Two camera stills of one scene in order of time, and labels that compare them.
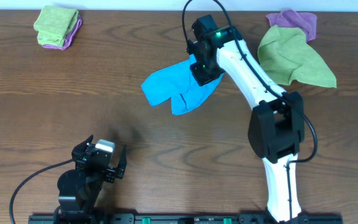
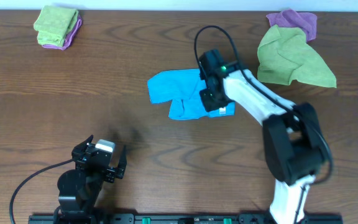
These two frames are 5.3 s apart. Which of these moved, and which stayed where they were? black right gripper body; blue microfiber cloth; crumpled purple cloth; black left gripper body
Moved: black right gripper body; blue microfiber cloth
Stayed: black left gripper body; crumpled purple cloth
